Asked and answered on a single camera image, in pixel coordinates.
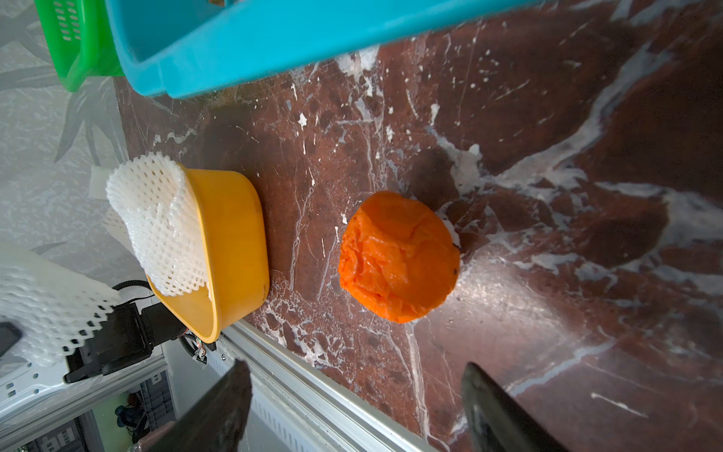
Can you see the teal plastic basket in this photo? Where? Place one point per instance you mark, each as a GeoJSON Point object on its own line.
{"type": "Point", "coordinates": [186, 48]}

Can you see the netted orange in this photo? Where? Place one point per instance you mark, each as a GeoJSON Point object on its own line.
{"type": "Point", "coordinates": [397, 258]}

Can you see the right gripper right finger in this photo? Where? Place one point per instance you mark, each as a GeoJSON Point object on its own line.
{"type": "Point", "coordinates": [496, 422]}

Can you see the green plastic basket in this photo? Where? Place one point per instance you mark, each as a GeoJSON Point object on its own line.
{"type": "Point", "coordinates": [79, 40]}

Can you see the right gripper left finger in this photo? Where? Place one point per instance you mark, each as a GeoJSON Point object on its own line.
{"type": "Point", "coordinates": [217, 422]}

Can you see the yellow plastic tray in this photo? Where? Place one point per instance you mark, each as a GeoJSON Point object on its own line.
{"type": "Point", "coordinates": [235, 251]}

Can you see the aluminium front rail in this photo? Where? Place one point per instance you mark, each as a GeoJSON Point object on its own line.
{"type": "Point", "coordinates": [269, 400]}

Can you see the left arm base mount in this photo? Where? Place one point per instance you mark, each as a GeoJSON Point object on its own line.
{"type": "Point", "coordinates": [129, 335]}

